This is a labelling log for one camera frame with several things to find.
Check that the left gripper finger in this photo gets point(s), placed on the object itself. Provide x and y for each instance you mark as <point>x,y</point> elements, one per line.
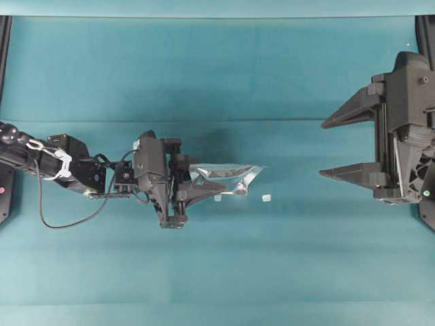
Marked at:
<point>179,166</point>
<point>172,209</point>

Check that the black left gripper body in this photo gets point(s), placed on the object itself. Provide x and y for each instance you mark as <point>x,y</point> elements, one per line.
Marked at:
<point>151,169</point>

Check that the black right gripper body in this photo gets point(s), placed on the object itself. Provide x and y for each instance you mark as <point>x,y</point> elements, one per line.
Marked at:
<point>409,118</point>

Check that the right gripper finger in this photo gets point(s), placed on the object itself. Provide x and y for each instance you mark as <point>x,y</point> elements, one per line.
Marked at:
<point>359,108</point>
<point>368,175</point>

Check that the silver zip bag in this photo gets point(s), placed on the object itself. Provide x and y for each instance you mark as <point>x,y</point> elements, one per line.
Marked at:
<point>235,178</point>

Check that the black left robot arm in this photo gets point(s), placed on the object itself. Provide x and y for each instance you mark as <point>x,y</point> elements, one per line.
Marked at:
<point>66,161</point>

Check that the teal table cloth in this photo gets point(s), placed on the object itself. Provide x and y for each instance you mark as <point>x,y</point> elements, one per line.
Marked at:
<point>321,252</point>

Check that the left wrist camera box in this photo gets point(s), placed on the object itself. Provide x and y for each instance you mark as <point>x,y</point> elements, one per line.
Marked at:
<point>125,182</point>

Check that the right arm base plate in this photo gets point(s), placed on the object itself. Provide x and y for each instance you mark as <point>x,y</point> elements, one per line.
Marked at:
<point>426,203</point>

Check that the right black frame rail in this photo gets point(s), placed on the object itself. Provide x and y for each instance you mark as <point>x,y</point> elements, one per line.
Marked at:
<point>425,35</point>

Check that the black frame rail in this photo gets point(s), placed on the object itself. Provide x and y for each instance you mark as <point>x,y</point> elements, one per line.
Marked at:
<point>5,31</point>
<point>425,35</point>

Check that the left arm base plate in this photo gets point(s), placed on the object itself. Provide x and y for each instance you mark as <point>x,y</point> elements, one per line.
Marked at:
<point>7,189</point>

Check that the left black frame rail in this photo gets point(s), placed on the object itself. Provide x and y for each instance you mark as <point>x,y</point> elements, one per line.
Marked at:
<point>5,31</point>

